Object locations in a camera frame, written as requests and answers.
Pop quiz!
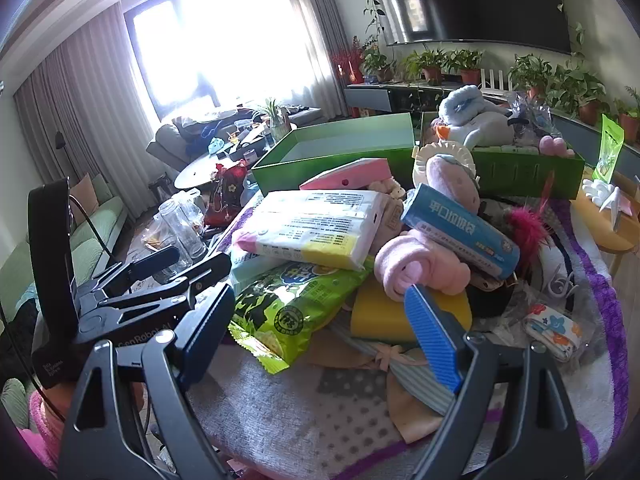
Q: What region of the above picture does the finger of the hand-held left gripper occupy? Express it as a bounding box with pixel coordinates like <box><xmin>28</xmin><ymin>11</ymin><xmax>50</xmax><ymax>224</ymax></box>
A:
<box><xmin>92</xmin><ymin>246</ymin><xmax>181</xmax><ymax>293</ymax></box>
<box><xmin>82</xmin><ymin>252</ymin><xmax>233</xmax><ymax>333</ymax></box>

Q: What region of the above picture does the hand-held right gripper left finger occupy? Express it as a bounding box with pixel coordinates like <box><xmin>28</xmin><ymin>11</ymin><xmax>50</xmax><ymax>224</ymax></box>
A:
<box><xmin>59</xmin><ymin>284</ymin><xmax>236</xmax><ymax>480</ymax></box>

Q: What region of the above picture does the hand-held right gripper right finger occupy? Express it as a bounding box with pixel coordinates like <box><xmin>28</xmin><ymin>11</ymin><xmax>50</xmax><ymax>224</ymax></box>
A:
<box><xmin>404</xmin><ymin>285</ymin><xmax>586</xmax><ymax>480</ymax></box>

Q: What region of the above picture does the green snack bag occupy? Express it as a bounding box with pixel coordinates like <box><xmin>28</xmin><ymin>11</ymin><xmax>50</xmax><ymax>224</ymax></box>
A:
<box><xmin>227</xmin><ymin>259</ymin><xmax>375</xmax><ymax>376</ymax></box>

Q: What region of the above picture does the white soft tissue pack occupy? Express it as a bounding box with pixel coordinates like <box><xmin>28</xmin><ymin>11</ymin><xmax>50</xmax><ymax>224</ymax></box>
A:
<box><xmin>231</xmin><ymin>189</ymin><xmax>390</xmax><ymax>272</ymax></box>

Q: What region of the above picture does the green cardboard box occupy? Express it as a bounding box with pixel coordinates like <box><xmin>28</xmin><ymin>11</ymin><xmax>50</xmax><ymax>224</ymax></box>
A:
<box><xmin>250</xmin><ymin>112</ymin><xmax>417</xmax><ymax>197</ymax></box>
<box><xmin>412</xmin><ymin>110</ymin><xmax>586</xmax><ymax>201</ymax></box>

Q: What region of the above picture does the person's left forearm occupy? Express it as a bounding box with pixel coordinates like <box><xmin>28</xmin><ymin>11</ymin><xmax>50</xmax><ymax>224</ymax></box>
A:
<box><xmin>27</xmin><ymin>390</ymin><xmax>76</xmax><ymax>448</ymax></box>

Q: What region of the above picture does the group of glass jars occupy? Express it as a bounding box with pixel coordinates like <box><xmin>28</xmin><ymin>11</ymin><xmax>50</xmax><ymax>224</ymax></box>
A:
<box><xmin>141</xmin><ymin>196</ymin><xmax>210</xmax><ymax>282</ymax></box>

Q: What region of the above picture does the light blue wipes pack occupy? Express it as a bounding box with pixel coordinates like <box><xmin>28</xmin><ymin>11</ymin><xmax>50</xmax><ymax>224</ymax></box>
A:
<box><xmin>229</xmin><ymin>251</ymin><xmax>283</xmax><ymax>297</ymax></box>

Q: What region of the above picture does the striped cloth pouch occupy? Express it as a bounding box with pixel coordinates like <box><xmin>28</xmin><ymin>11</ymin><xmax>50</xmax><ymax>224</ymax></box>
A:
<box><xmin>320</xmin><ymin>320</ymin><xmax>462</xmax><ymax>417</ymax></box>

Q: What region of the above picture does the green sofa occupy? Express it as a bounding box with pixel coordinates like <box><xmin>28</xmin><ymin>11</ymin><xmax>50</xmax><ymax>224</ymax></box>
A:
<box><xmin>0</xmin><ymin>174</ymin><xmax>129</xmax><ymax>333</ymax></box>

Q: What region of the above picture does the yellow sponge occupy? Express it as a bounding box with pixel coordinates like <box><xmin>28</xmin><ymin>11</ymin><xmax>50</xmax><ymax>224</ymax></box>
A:
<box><xmin>350</xmin><ymin>277</ymin><xmax>473</xmax><ymax>344</ymax></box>

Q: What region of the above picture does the black round basket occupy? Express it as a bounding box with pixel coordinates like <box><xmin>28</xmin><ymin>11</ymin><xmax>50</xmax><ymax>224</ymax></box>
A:
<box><xmin>467</xmin><ymin>195</ymin><xmax>558</xmax><ymax>319</ymax></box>

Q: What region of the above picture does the tan cushion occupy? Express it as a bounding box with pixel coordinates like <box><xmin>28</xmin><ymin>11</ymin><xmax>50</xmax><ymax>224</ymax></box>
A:
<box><xmin>69</xmin><ymin>172</ymin><xmax>97</xmax><ymax>222</ymax></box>

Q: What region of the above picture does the red flowered bag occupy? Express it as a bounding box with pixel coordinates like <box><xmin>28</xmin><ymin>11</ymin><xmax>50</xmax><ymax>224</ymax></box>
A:
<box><xmin>202</xmin><ymin>160</ymin><xmax>249</xmax><ymax>229</ymax></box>

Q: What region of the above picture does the tan cloth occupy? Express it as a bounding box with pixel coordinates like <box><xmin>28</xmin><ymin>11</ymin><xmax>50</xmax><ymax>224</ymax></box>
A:
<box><xmin>300</xmin><ymin>340</ymin><xmax>451</xmax><ymax>445</ymax></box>

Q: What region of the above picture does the blue roll pack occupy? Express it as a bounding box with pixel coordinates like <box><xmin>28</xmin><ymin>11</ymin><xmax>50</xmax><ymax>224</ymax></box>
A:
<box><xmin>400</xmin><ymin>183</ymin><xmax>522</xmax><ymax>282</ymax></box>

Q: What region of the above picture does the black floor lamp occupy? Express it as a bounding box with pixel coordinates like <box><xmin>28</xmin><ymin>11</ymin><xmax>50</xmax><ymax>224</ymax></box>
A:
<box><xmin>52</xmin><ymin>130</ymin><xmax>77</xmax><ymax>182</ymax></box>

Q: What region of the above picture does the grey sofa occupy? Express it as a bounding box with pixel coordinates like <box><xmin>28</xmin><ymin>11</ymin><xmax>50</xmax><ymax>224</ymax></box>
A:
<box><xmin>146</xmin><ymin>105</ymin><xmax>322</xmax><ymax>172</ymax></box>

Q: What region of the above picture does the black tray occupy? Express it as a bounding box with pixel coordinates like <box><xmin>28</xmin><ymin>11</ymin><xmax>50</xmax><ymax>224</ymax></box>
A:
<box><xmin>220</xmin><ymin>137</ymin><xmax>268</xmax><ymax>163</ymax></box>

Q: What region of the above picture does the white plastic clip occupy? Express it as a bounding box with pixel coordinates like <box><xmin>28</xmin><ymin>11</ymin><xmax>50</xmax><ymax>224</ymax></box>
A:
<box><xmin>544</xmin><ymin>265</ymin><xmax>582</xmax><ymax>312</ymax></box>

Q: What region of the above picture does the red feather toy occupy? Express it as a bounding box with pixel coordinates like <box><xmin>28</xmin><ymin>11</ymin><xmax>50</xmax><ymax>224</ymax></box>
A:
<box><xmin>504</xmin><ymin>170</ymin><xmax>557</xmax><ymax>262</ymax></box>

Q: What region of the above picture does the grey curtain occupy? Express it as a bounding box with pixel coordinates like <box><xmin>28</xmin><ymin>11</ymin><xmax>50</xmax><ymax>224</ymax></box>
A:
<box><xmin>14</xmin><ymin>4</ymin><xmax>168</xmax><ymax>203</ymax></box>

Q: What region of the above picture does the spider plant in glass vase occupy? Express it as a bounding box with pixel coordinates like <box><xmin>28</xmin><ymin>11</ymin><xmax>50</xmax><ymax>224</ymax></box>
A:
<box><xmin>254</xmin><ymin>97</ymin><xmax>294</xmax><ymax>142</ymax></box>

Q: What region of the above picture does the pink white wedge case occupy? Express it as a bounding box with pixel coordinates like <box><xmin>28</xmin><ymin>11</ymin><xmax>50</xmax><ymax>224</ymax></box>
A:
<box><xmin>299</xmin><ymin>157</ymin><xmax>394</xmax><ymax>192</ymax></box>

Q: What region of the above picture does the cream dumpling mold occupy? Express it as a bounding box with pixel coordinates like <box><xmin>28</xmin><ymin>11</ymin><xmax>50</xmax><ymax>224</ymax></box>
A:
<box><xmin>411</xmin><ymin>140</ymin><xmax>479</xmax><ymax>196</ymax></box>

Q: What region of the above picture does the yellow wooden side table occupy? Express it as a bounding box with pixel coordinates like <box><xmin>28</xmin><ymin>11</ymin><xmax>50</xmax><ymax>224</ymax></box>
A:
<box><xmin>581</xmin><ymin>170</ymin><xmax>640</xmax><ymax>288</ymax></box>

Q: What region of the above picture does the white duck plush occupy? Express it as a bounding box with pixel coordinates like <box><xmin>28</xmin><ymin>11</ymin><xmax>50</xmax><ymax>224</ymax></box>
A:
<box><xmin>432</xmin><ymin>117</ymin><xmax>517</xmax><ymax>150</ymax></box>

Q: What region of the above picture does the white hand-shaped holder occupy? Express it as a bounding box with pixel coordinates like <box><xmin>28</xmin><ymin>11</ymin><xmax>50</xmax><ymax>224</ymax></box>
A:
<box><xmin>582</xmin><ymin>177</ymin><xmax>622</xmax><ymax>207</ymax></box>

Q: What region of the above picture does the pink heart toy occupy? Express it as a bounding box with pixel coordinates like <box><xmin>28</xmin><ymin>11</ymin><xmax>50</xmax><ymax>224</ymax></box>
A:
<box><xmin>539</xmin><ymin>135</ymin><xmax>577</xmax><ymax>159</ymax></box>

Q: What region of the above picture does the blue white plush toy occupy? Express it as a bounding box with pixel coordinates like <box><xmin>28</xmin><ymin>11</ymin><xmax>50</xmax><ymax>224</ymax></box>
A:
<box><xmin>439</xmin><ymin>84</ymin><xmax>512</xmax><ymax>127</ymax></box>

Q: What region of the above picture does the clear plastic wrap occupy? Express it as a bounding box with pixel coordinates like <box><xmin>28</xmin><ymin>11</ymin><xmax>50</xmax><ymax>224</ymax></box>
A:
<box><xmin>509</xmin><ymin>91</ymin><xmax>557</xmax><ymax>142</ymax></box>

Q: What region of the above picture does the pale window curtain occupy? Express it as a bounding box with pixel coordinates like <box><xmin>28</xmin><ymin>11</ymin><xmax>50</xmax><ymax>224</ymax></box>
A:
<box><xmin>272</xmin><ymin>0</ymin><xmax>352</xmax><ymax>122</ymax></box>

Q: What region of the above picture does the green upright packet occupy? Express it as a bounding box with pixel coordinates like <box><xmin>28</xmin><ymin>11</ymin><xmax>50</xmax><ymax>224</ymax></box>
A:
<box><xmin>591</xmin><ymin>112</ymin><xmax>627</xmax><ymax>184</ymax></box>

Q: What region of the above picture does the red flower decoration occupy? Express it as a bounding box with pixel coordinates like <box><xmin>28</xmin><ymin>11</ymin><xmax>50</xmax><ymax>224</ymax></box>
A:
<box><xmin>331</xmin><ymin>35</ymin><xmax>372</xmax><ymax>86</ymax></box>

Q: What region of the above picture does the white router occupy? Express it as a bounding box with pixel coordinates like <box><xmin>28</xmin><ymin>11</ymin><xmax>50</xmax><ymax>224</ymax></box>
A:
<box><xmin>479</xmin><ymin>66</ymin><xmax>512</xmax><ymax>94</ymax></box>

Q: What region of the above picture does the row of potted plants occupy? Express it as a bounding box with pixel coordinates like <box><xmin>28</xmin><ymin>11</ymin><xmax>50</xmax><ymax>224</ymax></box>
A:
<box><xmin>360</xmin><ymin>35</ymin><xmax>640</xmax><ymax>143</ymax></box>

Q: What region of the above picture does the black television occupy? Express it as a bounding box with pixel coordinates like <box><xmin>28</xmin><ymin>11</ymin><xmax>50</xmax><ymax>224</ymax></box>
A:
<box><xmin>384</xmin><ymin>0</ymin><xmax>573</xmax><ymax>56</ymax></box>

